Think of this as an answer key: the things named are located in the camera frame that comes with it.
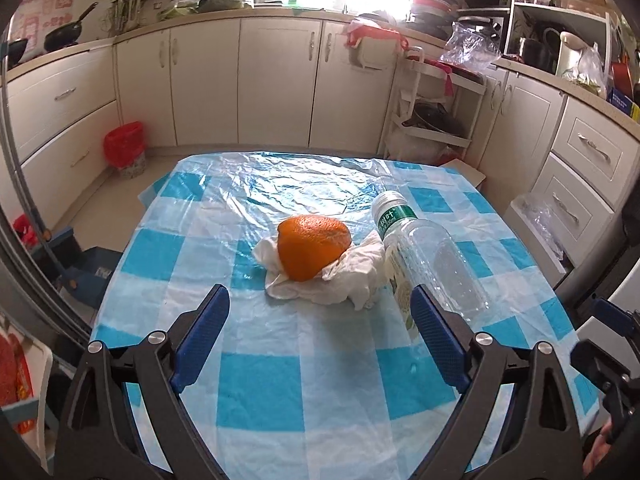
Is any clear plastic water bottle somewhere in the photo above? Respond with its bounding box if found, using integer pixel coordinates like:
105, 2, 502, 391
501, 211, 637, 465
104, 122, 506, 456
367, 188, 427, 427
371, 191, 489, 339

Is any white tissue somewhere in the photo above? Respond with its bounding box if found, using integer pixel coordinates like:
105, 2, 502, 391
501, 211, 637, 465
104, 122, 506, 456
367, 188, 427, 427
253, 231, 388, 311

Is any orange peel dome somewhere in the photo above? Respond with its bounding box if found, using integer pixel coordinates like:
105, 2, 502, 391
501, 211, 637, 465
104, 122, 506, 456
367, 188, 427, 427
277, 214, 352, 282

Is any red trash bin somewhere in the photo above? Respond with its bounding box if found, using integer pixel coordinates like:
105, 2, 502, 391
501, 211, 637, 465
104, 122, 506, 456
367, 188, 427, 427
102, 122, 146, 179

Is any person right hand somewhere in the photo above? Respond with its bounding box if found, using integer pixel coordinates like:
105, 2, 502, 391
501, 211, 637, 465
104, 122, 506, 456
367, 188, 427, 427
582, 418, 620, 479

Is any blue checkered tablecloth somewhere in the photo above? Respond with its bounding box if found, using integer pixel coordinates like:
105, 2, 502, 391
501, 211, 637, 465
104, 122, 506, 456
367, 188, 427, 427
93, 152, 577, 479

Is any open white bottom drawer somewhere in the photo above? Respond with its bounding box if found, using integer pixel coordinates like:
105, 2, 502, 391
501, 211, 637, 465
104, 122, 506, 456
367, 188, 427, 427
503, 198, 573, 288

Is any clear plastic bag in drawer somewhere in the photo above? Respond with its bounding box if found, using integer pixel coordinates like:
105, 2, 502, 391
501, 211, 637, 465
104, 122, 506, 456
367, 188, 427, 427
518, 193, 564, 260

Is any small wooden stool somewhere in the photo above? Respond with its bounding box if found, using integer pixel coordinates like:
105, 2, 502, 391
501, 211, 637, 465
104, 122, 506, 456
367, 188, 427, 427
442, 158, 486, 190

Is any black pan on shelf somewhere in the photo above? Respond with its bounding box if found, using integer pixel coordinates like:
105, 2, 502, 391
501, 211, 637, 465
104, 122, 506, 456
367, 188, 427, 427
402, 101, 465, 138

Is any white corner shelf rack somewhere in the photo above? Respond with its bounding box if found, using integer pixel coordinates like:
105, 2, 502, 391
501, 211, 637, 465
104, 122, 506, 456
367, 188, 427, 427
380, 44, 488, 164

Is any clear plastic bag on counter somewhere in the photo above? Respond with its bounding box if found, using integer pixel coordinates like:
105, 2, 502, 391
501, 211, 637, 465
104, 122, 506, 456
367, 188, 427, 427
439, 20, 502, 73

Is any white hanging cutting board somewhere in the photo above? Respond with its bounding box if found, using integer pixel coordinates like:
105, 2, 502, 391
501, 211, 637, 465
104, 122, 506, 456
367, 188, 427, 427
346, 26, 404, 70

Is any black frying pan on counter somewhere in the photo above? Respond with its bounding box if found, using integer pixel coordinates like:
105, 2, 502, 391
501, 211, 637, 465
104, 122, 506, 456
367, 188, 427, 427
43, 1, 99, 53

